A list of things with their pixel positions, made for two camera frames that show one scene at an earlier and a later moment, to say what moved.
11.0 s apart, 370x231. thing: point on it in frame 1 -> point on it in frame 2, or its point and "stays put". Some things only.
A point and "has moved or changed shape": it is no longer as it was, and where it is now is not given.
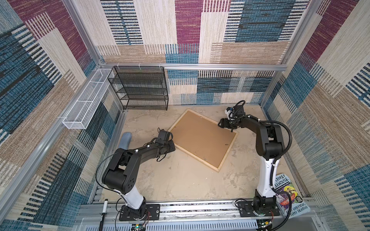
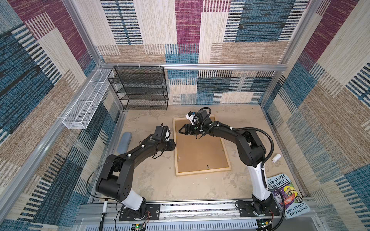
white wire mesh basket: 80,115 stays put
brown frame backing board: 201,136 has moved or changed shape
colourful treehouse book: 282,182 stays put
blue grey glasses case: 125,140 stays put
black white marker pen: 101,224 stays put
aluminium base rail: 191,217 stays put
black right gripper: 223,121 -> 187,127
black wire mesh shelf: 140,87 stays put
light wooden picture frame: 213,166 -> 190,173
